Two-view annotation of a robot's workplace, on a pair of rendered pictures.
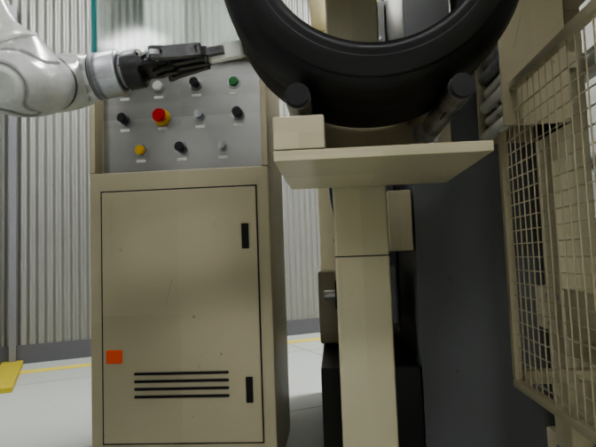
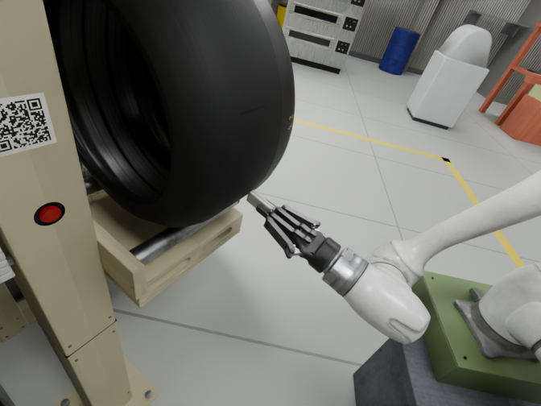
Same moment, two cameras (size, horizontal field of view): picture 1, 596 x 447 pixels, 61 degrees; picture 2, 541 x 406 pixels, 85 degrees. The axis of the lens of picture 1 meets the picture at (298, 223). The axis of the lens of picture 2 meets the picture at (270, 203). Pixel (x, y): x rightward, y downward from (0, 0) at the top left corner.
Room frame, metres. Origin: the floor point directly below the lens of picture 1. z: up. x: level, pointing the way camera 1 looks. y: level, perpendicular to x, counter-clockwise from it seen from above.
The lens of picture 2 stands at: (1.44, 0.34, 1.45)
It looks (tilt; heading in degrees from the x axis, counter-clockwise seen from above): 39 degrees down; 202
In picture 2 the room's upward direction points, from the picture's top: 16 degrees clockwise
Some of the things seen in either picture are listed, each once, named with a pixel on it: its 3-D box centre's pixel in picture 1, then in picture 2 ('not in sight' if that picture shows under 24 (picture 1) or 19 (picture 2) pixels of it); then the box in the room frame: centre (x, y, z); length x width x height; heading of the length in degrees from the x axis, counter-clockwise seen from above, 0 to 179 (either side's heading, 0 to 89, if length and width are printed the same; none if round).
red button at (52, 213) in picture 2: not in sight; (48, 213); (1.28, -0.09, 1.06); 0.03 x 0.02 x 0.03; 176
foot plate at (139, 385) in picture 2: not in sight; (108, 399); (1.28, -0.16, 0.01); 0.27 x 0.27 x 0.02; 86
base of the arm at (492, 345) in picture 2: not in sight; (495, 319); (0.60, 0.82, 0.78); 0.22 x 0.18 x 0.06; 33
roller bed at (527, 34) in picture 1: (517, 74); not in sight; (1.21, -0.55, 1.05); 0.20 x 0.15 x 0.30; 176
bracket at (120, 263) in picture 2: (365, 138); (84, 230); (1.20, -0.17, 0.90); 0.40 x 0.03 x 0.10; 86
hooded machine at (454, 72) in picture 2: not in sight; (450, 77); (-4.11, 0.42, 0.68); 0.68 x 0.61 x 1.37; 115
